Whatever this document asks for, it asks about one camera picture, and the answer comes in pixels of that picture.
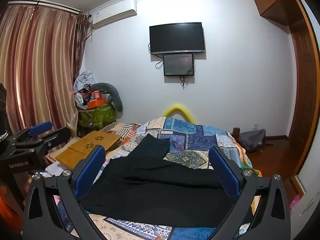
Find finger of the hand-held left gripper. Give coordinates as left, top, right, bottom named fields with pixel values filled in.
left=14, top=127, right=72, bottom=154
left=11, top=121, right=53, bottom=143

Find grey bag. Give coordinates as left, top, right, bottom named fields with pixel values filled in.
left=237, top=129, right=267, bottom=153

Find yellow foam tube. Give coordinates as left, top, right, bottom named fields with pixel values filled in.
left=162, top=103, right=195, bottom=123

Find orange fleece blanket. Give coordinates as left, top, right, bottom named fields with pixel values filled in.
left=240, top=145, right=263, bottom=217

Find pink slippers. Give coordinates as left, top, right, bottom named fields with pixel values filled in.
left=289, top=194, right=301, bottom=212

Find black pants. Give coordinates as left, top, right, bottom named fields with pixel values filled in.
left=80, top=134, right=253, bottom=228

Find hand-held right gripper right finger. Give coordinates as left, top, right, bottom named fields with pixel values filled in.
left=207, top=145, right=292, bottom=240

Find white crumpled cloth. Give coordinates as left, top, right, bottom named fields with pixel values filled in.
left=73, top=71, right=97, bottom=91

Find curtain rod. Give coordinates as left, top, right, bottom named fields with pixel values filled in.
left=7, top=1, right=84, bottom=13

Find white door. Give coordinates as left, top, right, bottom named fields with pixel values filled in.
left=290, top=140, right=320, bottom=227

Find small black monitor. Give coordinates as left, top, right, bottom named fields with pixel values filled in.
left=163, top=53, right=195, bottom=77

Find blue patchwork quilt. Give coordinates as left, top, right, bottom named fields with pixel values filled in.
left=45, top=116, right=263, bottom=240

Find grey long pillow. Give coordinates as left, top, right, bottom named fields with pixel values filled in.
left=91, top=82, right=124, bottom=112

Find black wall television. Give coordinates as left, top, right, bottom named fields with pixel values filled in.
left=149, top=22, right=206, bottom=55

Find orange box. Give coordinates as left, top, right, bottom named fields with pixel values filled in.
left=87, top=98, right=107, bottom=109

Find white air conditioner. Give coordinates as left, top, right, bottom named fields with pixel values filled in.
left=89, top=0, right=138, bottom=30

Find wooden overhead cabinet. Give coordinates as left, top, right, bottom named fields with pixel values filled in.
left=252, top=0, right=298, bottom=27

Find green fabric storage box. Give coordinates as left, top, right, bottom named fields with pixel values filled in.
left=77, top=102, right=117, bottom=137

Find striped pink curtain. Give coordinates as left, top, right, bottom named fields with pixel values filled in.
left=0, top=4, right=88, bottom=140

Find brown wooden wardrobe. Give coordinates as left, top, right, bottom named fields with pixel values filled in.
left=287, top=0, right=320, bottom=180

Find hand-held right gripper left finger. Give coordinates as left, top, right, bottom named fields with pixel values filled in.
left=22, top=145, right=110, bottom=240

